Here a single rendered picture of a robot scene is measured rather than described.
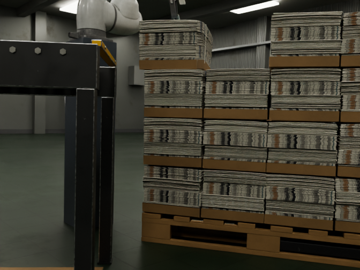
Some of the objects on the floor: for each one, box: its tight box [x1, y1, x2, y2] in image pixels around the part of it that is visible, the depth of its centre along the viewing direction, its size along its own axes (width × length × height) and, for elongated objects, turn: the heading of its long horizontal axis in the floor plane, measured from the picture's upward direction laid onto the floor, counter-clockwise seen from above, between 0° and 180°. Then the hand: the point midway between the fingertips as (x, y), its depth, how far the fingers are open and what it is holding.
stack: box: [141, 68, 360, 268], centre depth 185 cm, size 39×117×83 cm
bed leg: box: [97, 97, 115, 264], centre depth 156 cm, size 6×6×68 cm
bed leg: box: [74, 88, 98, 270], centre depth 106 cm, size 6×6×68 cm
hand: (180, 12), depth 197 cm, fingers open, 13 cm apart
